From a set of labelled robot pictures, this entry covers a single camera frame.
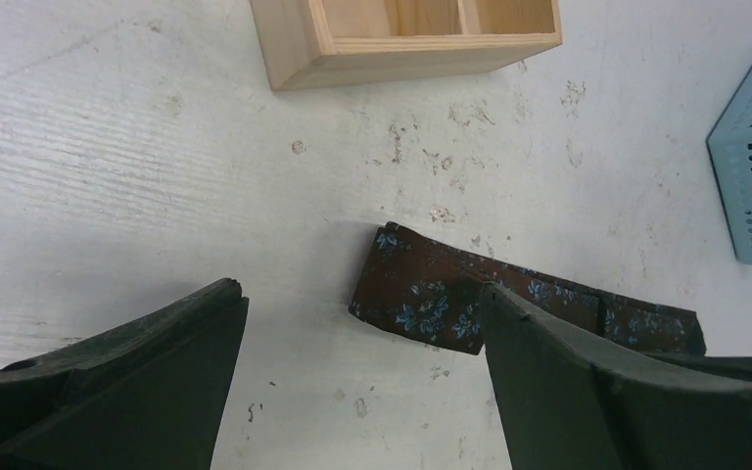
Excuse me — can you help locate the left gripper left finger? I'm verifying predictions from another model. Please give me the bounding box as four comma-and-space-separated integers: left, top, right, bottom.
0, 278, 249, 469

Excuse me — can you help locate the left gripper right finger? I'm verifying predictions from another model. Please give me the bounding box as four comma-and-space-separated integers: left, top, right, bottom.
479, 283, 752, 469

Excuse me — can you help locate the wooden compartment tray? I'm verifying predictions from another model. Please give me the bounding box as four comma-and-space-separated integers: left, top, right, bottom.
251, 0, 562, 91

